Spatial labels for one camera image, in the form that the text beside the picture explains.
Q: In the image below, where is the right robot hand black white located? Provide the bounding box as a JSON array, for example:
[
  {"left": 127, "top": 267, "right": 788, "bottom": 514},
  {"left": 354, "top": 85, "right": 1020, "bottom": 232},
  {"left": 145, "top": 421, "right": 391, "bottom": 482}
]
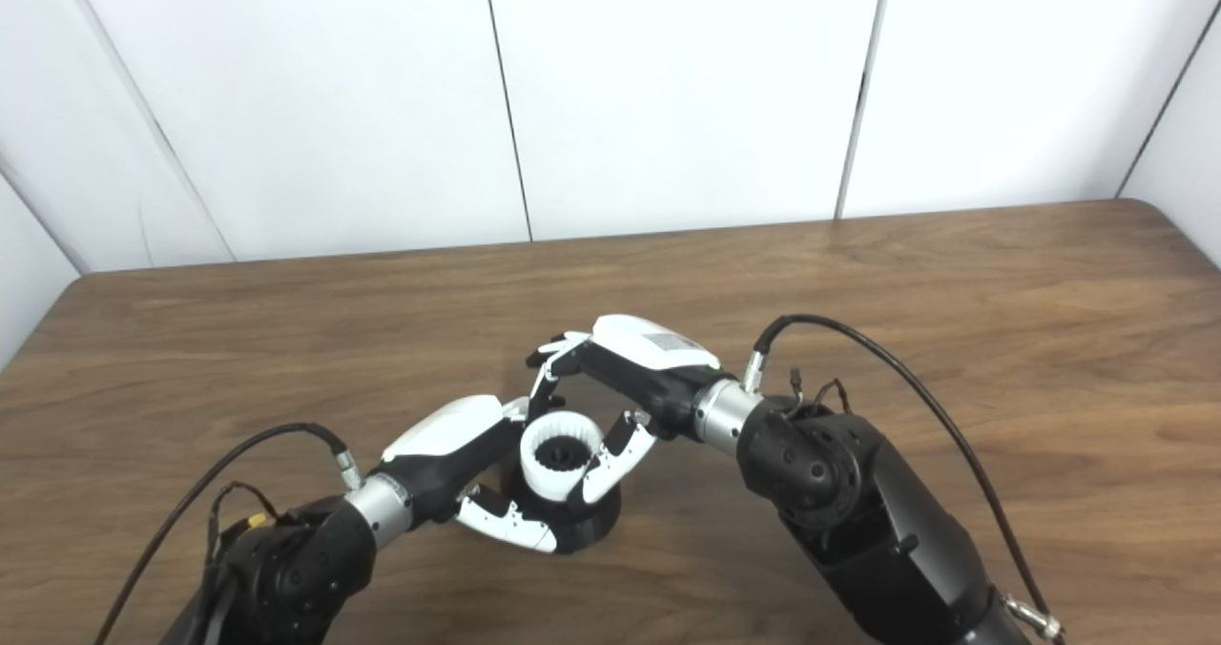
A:
[{"left": 525, "top": 314, "right": 724, "bottom": 506}]

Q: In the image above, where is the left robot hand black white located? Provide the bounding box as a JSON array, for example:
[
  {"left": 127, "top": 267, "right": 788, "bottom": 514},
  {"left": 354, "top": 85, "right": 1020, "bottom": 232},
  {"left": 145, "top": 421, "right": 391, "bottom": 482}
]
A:
[{"left": 380, "top": 395, "right": 566, "bottom": 554}]

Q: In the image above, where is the white ring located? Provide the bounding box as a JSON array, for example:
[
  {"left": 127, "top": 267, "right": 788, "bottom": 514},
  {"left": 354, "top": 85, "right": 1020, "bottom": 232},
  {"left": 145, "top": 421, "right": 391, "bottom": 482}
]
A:
[{"left": 519, "top": 410, "right": 608, "bottom": 504}]

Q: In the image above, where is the round black part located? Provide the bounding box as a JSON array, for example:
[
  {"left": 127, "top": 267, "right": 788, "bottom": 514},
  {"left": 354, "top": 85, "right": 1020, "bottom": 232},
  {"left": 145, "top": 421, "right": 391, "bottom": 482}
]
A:
[{"left": 504, "top": 435, "right": 624, "bottom": 556}]

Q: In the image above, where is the thin black wire loop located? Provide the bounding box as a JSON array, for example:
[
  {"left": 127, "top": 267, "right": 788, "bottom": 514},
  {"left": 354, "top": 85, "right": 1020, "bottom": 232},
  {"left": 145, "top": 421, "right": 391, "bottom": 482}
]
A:
[{"left": 786, "top": 367, "right": 853, "bottom": 416}]

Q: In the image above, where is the thin wire with yellow connector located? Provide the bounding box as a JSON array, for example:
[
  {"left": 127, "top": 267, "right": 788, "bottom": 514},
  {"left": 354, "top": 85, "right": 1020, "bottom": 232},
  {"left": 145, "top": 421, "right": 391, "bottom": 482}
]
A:
[{"left": 204, "top": 480, "right": 284, "bottom": 572}]

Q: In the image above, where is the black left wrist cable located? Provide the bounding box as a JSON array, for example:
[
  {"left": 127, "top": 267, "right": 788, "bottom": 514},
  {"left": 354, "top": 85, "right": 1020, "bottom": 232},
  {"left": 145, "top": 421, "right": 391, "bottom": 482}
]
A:
[{"left": 92, "top": 422, "right": 366, "bottom": 645}]

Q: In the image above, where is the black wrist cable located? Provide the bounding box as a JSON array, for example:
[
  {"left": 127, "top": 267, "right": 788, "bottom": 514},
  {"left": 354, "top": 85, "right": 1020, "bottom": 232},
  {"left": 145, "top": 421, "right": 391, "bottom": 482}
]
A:
[
  {"left": 741, "top": 313, "right": 1068, "bottom": 645},
  {"left": 92, "top": 422, "right": 366, "bottom": 645}
]

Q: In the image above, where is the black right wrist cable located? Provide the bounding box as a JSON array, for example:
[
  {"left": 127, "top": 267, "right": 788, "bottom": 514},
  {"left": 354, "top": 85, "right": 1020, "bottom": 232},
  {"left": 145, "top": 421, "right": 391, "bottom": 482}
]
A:
[{"left": 741, "top": 313, "right": 1068, "bottom": 645}]

